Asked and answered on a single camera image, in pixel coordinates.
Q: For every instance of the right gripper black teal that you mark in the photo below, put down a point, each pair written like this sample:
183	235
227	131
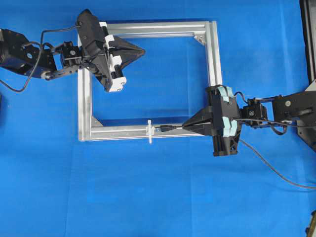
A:
223	146

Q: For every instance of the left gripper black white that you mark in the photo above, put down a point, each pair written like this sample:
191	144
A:
107	65

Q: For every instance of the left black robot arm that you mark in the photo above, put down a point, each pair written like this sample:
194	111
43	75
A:
44	61

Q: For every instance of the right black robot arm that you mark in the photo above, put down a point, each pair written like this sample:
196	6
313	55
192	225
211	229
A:
280	112

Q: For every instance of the yellowish object bottom right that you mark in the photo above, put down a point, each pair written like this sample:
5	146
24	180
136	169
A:
311	229

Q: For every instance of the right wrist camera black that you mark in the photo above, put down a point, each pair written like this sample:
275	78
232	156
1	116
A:
225	114

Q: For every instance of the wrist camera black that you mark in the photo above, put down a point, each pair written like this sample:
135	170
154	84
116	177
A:
225	114
90	33

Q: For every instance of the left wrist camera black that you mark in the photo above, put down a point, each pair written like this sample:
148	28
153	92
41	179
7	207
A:
90	33

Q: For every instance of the white string loop clip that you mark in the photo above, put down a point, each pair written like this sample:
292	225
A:
150	130

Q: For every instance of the silver aluminium extrusion frame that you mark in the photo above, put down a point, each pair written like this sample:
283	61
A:
90	129

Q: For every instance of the black rail right edge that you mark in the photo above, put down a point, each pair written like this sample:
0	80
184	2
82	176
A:
308	15

